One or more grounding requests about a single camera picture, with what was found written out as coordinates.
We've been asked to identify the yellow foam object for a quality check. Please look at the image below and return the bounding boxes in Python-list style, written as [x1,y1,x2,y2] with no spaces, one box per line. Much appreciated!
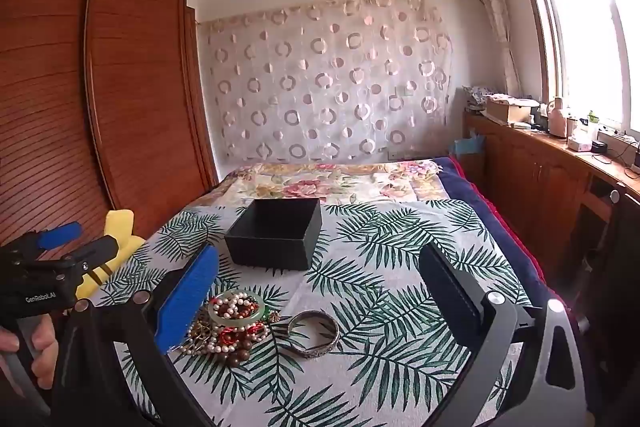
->
[75,209,148,300]

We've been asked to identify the leaf print bedsheet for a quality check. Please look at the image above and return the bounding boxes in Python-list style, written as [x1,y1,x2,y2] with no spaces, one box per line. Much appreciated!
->
[85,197,551,427]

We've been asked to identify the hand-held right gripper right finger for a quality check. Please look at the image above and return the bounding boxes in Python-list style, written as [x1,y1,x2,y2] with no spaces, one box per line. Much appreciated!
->
[419,243,588,427]

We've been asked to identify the white tissue box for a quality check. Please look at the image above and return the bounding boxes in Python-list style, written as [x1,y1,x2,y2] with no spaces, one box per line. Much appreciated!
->
[567,127,599,152]

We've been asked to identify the cardboard box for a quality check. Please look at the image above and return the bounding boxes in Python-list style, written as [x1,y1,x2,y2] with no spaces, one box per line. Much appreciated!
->
[485,97,541,126]

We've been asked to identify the wooden cabinet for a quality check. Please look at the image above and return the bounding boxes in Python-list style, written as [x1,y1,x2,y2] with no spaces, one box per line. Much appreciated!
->
[462,109,640,289]

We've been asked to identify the black box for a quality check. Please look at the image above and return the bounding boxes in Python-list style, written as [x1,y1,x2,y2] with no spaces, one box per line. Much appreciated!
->
[224,198,323,271]

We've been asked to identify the wooden wardrobe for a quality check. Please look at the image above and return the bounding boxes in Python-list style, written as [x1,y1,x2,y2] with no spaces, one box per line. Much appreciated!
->
[0,0,219,254]

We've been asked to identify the circle patterned sheer curtain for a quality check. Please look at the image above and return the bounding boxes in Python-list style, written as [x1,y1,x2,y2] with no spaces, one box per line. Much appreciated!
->
[197,0,457,166]

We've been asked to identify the white power strip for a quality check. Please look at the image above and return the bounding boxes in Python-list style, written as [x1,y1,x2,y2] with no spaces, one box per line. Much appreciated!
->
[597,129,640,146]

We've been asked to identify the blue bag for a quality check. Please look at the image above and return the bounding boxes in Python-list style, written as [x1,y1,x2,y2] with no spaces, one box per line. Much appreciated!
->
[452,129,486,158]

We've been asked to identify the dark chair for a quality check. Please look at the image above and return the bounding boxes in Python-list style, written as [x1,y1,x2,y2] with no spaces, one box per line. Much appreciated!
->
[570,189,640,408]

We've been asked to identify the gold chain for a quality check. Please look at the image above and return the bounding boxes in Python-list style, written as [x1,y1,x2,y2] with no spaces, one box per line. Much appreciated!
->
[187,311,221,349]

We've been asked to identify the person's left hand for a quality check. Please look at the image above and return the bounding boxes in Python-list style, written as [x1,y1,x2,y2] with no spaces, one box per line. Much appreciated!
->
[0,316,59,390]

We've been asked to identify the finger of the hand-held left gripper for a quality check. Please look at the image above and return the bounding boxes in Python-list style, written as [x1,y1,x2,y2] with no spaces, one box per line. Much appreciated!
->
[60,237,121,280]
[10,221,84,258]

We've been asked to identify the pile of bead jewellery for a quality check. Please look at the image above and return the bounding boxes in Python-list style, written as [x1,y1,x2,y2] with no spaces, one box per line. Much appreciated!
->
[180,294,273,356]

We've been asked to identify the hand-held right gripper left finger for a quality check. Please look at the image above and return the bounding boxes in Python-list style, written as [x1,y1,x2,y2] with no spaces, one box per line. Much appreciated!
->
[50,243,221,427]

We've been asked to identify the brown bead bracelet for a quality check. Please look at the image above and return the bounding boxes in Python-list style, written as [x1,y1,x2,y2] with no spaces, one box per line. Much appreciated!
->
[220,339,257,369]

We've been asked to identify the floral quilt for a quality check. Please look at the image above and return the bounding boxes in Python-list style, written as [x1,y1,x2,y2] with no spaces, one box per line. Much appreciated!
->
[217,159,456,206]

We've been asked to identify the silver bangle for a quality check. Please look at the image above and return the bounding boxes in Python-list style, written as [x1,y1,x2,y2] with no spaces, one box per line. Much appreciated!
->
[280,311,341,360]

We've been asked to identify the window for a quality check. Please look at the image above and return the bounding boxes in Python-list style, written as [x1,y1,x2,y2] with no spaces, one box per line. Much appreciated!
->
[510,0,640,134]

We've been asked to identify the beige window curtain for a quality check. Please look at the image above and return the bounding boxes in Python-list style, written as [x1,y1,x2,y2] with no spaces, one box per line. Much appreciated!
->
[465,0,523,98]

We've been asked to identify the pale green jade bangle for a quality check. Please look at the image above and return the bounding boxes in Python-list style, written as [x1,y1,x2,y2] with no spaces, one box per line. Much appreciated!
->
[207,291,266,325]

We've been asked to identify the floral cloth bundle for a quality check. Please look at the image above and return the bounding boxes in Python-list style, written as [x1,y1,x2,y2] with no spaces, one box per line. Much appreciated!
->
[462,85,502,112]

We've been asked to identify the navy blanket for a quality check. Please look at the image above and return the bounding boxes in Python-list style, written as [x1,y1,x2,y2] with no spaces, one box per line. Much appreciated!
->
[435,156,557,304]

